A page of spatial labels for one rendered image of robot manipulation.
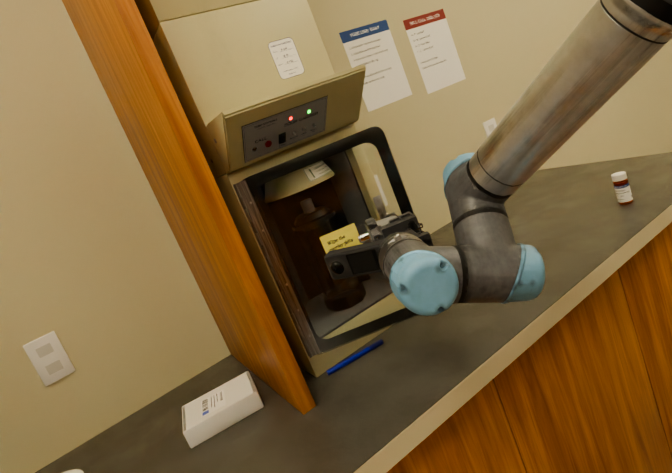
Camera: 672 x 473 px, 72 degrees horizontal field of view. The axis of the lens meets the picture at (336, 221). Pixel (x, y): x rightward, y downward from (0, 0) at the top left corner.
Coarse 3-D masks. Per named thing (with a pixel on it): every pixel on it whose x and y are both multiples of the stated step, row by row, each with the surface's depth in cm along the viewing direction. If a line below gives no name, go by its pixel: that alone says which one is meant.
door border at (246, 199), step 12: (240, 192) 90; (252, 204) 90; (252, 216) 91; (252, 228) 91; (264, 228) 91; (264, 240) 92; (264, 252) 92; (276, 252) 92; (276, 264) 93; (276, 276) 93; (288, 288) 94; (288, 300) 94; (300, 312) 95; (300, 324) 95; (300, 336) 96; (312, 336) 96; (312, 348) 96
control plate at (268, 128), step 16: (288, 112) 87; (304, 112) 90; (320, 112) 92; (256, 128) 84; (272, 128) 87; (288, 128) 90; (320, 128) 96; (256, 144) 87; (272, 144) 90; (288, 144) 93
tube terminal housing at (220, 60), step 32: (288, 0) 97; (160, 32) 86; (192, 32) 87; (224, 32) 90; (256, 32) 93; (288, 32) 97; (192, 64) 87; (224, 64) 90; (256, 64) 93; (320, 64) 100; (192, 96) 87; (224, 96) 90; (256, 96) 93; (192, 128) 96; (352, 128) 104; (224, 192) 96; (256, 256) 97; (288, 320) 98; (352, 352) 103
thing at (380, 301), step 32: (288, 160) 90; (320, 160) 90; (352, 160) 90; (384, 160) 91; (256, 192) 90; (288, 192) 91; (320, 192) 91; (352, 192) 92; (384, 192) 92; (288, 224) 92; (320, 224) 92; (288, 256) 93; (320, 256) 93; (320, 288) 94; (352, 288) 95; (384, 288) 95; (320, 320) 96; (352, 320) 96; (384, 320) 97
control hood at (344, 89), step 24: (360, 72) 92; (288, 96) 84; (312, 96) 88; (336, 96) 92; (360, 96) 97; (216, 120) 82; (240, 120) 81; (336, 120) 97; (216, 144) 87; (240, 144) 85
